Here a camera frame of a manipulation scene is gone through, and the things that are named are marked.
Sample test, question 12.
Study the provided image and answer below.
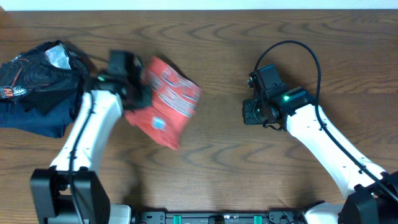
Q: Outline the red t-shirt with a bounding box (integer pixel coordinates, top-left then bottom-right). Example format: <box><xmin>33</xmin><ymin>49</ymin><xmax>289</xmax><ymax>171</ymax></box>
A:
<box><xmin>124</xmin><ymin>57</ymin><xmax>203</xmax><ymax>150</ymax></box>

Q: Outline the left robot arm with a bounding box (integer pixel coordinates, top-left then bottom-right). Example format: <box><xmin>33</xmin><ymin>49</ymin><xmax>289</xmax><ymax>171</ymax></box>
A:
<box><xmin>30</xmin><ymin>50</ymin><xmax>152</xmax><ymax>224</ymax></box>

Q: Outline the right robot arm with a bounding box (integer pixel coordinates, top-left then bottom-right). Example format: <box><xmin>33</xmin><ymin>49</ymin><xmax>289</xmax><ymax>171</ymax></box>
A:
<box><xmin>243</xmin><ymin>65</ymin><xmax>397</xmax><ymax>223</ymax></box>

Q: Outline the navy blue folded garment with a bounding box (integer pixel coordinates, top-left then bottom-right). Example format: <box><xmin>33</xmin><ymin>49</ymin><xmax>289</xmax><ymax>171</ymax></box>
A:
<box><xmin>1</xmin><ymin>92</ymin><xmax>82</xmax><ymax>138</ymax></box>

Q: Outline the black graphic t-shirt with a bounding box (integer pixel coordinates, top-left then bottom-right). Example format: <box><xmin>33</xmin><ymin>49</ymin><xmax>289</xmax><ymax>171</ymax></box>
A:
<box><xmin>1</xmin><ymin>40</ymin><xmax>89</xmax><ymax>114</ymax></box>

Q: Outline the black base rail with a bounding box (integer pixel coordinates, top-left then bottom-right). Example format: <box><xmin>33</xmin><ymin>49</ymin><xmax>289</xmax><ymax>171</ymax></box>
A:
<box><xmin>138</xmin><ymin>210</ymin><xmax>307</xmax><ymax>224</ymax></box>

